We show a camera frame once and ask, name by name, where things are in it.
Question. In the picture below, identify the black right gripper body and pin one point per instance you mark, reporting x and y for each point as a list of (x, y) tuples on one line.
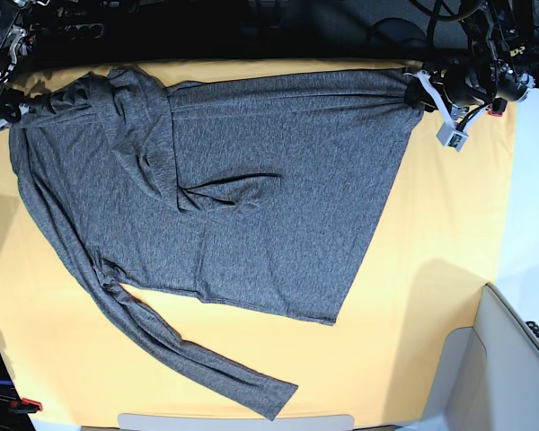
[(10, 102)]

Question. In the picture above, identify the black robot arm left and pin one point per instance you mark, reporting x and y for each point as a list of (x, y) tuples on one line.
[(492, 36)]

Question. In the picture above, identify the red black clamp right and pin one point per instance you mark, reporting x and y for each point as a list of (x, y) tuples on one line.
[(498, 107)]

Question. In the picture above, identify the white plastic bin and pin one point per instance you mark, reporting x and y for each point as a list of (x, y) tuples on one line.
[(488, 374)]

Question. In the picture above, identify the grey tray edge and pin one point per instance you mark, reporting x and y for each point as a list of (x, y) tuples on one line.
[(146, 422)]

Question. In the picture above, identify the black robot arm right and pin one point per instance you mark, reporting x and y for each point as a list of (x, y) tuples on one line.
[(15, 45)]

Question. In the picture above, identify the red black clamp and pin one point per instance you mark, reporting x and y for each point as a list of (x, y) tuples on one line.
[(498, 107), (24, 406)]

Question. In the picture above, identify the red black clamp left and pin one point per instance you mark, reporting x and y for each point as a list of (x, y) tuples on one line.
[(24, 406)]

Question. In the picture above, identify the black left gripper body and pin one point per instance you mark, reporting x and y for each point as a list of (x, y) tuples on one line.
[(465, 85)]

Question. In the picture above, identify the black round chair base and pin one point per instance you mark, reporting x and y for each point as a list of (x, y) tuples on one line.
[(396, 33)]

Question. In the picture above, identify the black power strip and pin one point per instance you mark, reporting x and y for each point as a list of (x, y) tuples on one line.
[(82, 31)]

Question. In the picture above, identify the grey long-sleeve T-shirt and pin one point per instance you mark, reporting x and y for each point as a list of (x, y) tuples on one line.
[(260, 193)]

